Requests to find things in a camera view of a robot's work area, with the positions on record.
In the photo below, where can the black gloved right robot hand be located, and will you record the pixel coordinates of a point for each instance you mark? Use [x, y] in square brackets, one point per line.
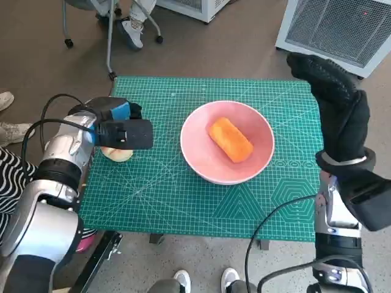
[345, 122]

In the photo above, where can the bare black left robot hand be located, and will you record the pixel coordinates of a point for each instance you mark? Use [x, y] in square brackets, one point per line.
[120, 111]

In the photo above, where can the round toy bread bun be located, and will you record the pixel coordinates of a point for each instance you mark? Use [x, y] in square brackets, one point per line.
[117, 155]

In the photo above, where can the pink bowl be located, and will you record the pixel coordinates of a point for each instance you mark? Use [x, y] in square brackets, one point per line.
[198, 152]

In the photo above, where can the long orange toy bread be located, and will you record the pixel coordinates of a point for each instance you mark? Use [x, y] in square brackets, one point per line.
[230, 138]

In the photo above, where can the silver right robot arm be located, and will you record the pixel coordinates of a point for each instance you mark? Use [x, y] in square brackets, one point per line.
[334, 210]

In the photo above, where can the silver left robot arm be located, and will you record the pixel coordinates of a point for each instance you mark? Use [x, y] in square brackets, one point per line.
[64, 146]

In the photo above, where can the grey metal leg pole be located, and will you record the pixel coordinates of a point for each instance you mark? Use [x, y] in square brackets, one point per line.
[109, 45]

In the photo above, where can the seated person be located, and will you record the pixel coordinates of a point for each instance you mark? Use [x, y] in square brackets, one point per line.
[134, 27]

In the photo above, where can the white mesh-front cabinet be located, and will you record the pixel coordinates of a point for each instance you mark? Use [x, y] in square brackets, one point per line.
[330, 24]

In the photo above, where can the person's beige shoe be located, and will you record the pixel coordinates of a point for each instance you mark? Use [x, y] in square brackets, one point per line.
[5, 101]
[15, 134]

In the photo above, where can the green cutting mat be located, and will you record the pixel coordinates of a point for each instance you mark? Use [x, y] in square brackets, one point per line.
[183, 207]

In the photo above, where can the grey wheeled chair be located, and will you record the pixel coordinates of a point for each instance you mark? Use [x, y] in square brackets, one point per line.
[79, 3]

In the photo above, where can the person in striped clothing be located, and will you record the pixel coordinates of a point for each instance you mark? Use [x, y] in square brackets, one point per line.
[12, 171]

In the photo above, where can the white appliance with glass front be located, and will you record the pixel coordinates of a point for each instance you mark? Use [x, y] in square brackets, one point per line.
[207, 12]

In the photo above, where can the grey leg with white shoe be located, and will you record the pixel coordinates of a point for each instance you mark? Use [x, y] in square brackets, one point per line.
[182, 279]
[229, 277]

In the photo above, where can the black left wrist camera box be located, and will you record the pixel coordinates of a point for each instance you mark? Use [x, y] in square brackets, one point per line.
[128, 134]

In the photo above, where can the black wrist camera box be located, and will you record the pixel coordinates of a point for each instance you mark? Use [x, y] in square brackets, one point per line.
[366, 198]
[128, 134]

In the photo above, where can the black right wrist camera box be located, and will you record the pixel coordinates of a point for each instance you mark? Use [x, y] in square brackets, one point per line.
[366, 198]

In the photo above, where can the grey table bracket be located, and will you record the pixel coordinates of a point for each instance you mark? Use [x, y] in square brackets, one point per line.
[264, 244]
[156, 238]

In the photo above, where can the black metal frame rail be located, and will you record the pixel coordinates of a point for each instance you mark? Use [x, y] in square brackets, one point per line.
[97, 262]

